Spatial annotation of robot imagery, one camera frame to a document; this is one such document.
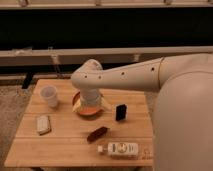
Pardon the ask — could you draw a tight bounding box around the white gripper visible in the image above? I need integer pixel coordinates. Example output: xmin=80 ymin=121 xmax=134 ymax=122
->
xmin=73 ymin=89 xmax=111 ymax=113

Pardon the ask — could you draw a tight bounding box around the dark red pepper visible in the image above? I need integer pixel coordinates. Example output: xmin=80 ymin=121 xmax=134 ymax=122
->
xmin=87 ymin=127 xmax=108 ymax=143

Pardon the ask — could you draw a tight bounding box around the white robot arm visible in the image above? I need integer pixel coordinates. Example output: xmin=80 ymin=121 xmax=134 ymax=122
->
xmin=71 ymin=53 xmax=213 ymax=171

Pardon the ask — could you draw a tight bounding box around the orange ceramic bowl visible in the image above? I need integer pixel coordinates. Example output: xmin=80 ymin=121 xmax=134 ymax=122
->
xmin=72 ymin=92 xmax=101 ymax=116

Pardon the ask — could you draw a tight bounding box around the small black box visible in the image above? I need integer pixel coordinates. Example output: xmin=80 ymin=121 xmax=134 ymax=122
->
xmin=116 ymin=104 xmax=127 ymax=121

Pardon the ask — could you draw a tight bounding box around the wooden table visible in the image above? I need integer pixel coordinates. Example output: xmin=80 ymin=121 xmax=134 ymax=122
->
xmin=5 ymin=79 xmax=153 ymax=167

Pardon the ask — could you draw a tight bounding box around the clear plastic cup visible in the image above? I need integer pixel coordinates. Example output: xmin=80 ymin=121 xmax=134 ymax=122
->
xmin=40 ymin=85 xmax=58 ymax=108

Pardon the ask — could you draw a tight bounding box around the white plastic bottle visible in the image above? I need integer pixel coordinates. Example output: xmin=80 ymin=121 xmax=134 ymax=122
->
xmin=97 ymin=142 xmax=139 ymax=157

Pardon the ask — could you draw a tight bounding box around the beige sponge block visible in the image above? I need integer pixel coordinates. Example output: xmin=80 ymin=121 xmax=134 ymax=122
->
xmin=37 ymin=115 xmax=51 ymax=135

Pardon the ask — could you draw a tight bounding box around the long grey bench rail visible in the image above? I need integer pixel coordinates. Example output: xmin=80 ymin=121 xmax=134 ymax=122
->
xmin=0 ymin=45 xmax=213 ymax=66

